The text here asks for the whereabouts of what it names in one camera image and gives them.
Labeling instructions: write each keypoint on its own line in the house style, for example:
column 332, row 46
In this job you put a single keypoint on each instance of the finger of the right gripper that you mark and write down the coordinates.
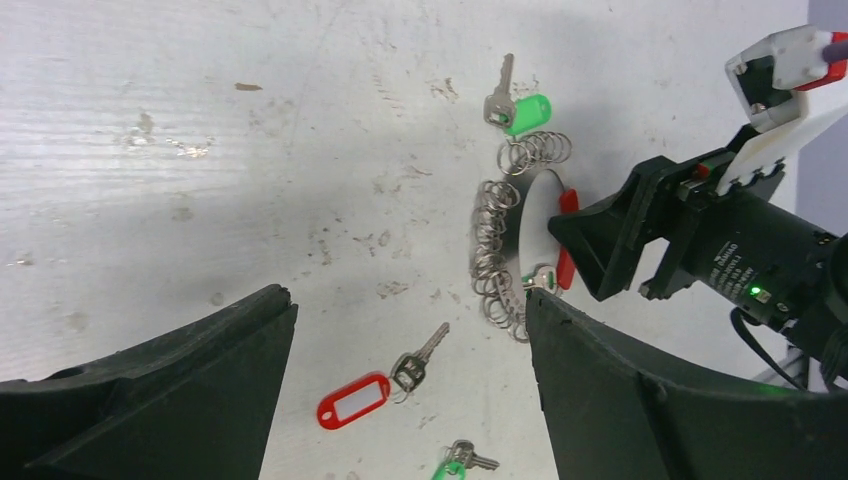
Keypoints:
column 606, row 239

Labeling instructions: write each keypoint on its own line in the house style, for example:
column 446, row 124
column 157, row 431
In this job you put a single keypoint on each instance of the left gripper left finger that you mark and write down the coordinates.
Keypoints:
column 195, row 403

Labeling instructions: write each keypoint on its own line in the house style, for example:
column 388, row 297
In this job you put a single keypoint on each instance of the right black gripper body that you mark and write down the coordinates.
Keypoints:
column 776, row 268

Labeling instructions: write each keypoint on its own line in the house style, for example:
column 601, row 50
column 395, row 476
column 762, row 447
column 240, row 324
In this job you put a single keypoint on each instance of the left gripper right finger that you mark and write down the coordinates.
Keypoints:
column 618, row 408

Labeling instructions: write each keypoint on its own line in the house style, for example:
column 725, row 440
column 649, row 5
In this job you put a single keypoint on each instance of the metal keyring with red handle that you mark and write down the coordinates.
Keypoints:
column 512, row 253

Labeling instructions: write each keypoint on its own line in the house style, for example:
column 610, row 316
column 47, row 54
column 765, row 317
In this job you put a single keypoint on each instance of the key with green tag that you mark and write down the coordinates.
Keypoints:
column 461, row 457
column 514, row 117

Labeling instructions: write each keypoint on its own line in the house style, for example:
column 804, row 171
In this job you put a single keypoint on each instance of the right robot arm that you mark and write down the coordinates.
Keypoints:
column 777, row 269

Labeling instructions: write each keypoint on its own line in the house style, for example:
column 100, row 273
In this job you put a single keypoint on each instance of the key with red tag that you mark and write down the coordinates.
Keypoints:
column 371, row 391

